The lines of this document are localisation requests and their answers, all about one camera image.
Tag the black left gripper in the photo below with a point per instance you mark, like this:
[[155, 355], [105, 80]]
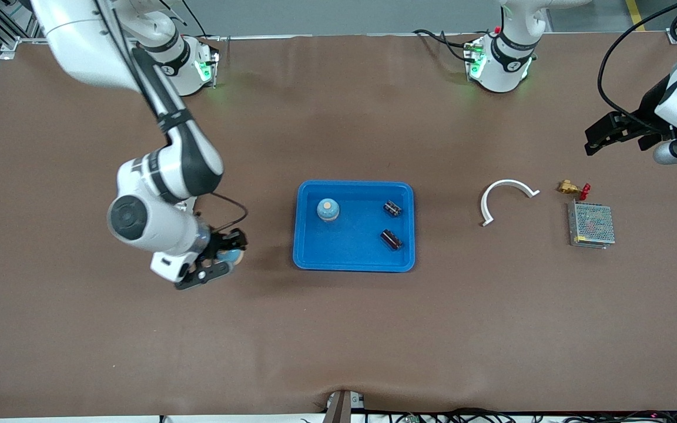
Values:
[[647, 109]]

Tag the blue bell beige base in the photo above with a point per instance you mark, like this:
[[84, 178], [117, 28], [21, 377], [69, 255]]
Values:
[[234, 257], [328, 209]]

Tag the large dark electrolytic capacitor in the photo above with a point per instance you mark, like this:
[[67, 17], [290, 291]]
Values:
[[391, 239]]

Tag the small dark electrolytic capacitor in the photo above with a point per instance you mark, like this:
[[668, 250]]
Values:
[[392, 207]]

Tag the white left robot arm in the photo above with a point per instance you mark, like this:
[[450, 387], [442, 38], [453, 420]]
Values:
[[500, 73]]

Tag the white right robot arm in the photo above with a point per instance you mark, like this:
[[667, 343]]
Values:
[[80, 41]]

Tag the blue plastic tray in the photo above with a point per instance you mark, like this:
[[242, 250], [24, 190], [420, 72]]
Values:
[[353, 247]]

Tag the perforated metal power supply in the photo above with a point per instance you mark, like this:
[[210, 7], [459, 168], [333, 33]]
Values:
[[591, 225]]

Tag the yellow floor tape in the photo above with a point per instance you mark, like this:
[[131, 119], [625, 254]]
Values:
[[635, 14]]

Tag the brown table mat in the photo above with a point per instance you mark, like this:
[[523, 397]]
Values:
[[338, 329]]

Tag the white curved bracket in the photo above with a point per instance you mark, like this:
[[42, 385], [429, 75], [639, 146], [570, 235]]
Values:
[[509, 181]]

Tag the aluminium camera post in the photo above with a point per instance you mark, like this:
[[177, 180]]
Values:
[[338, 408]]

